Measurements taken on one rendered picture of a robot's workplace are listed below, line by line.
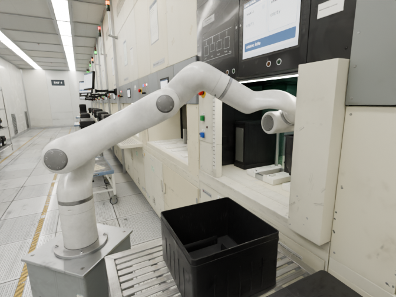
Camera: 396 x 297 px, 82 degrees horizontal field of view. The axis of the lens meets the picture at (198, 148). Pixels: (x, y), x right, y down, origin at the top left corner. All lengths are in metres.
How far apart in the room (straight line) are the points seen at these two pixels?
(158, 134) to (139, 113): 1.95
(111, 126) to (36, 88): 13.73
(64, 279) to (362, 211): 0.94
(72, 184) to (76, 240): 0.21
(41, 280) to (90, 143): 0.53
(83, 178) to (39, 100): 13.61
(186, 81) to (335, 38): 0.45
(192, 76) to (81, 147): 0.44
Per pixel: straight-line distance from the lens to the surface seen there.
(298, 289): 0.68
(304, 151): 0.76
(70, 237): 1.00
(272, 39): 0.94
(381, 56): 0.71
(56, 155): 0.84
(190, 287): 0.66
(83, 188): 0.93
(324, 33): 0.81
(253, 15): 1.05
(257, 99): 0.86
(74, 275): 0.94
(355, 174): 0.75
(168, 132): 2.77
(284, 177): 1.29
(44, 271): 1.05
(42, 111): 14.51
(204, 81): 0.82
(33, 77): 14.58
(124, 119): 0.82
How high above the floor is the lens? 1.30
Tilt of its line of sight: 12 degrees down
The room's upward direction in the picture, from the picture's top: 1 degrees counter-clockwise
